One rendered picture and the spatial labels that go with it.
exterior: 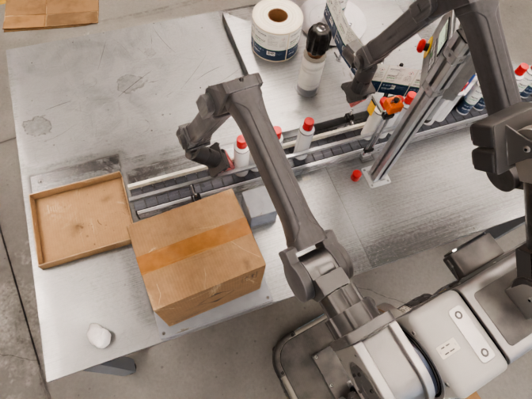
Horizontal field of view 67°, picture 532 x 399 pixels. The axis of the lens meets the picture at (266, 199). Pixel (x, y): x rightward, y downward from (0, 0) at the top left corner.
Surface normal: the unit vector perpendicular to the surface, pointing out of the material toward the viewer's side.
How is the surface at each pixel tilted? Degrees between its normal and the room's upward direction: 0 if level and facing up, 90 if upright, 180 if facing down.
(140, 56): 0
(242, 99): 19
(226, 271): 0
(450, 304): 0
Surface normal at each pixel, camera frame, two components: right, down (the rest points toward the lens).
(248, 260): 0.07, -0.43
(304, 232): 0.29, -0.18
